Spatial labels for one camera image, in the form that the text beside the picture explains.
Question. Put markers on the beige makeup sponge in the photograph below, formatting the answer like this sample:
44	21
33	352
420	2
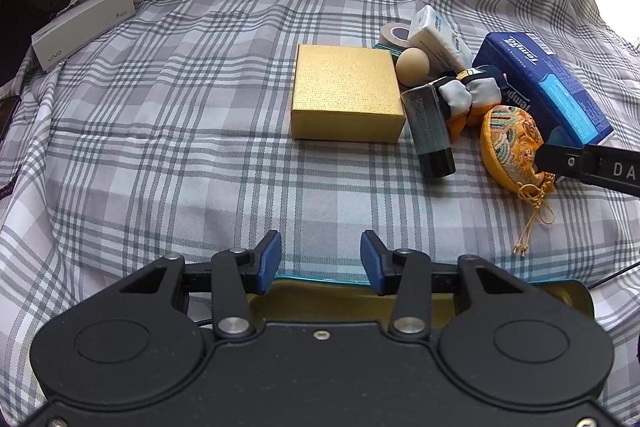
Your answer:
412	66

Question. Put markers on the large blue tissue pack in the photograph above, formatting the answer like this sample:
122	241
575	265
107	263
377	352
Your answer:
550	77

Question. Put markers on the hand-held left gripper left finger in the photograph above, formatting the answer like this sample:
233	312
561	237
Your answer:
267	264

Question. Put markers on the grey plaid bed sheet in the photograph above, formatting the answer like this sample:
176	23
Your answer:
175	157

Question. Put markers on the brown tape roll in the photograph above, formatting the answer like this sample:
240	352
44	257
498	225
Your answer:
392	39

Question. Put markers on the black white orange plush toy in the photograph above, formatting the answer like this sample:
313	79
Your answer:
475	92

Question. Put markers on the white tissue packet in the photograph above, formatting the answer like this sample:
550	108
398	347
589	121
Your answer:
435	37

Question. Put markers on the dark cosmetic bottle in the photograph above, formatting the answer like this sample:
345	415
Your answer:
430	132

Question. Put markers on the teal tin tray gold inside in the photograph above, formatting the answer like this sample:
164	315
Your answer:
325	302

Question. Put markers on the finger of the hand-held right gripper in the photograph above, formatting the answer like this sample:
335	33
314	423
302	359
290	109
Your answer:
565	161

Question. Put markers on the white phone box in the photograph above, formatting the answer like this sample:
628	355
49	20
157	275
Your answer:
80	29

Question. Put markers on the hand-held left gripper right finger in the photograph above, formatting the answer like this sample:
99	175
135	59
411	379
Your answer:
375	264

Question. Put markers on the orange embroidered pouch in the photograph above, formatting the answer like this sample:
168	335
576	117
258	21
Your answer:
507	142

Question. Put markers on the gold cardboard box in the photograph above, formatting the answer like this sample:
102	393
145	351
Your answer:
345	82

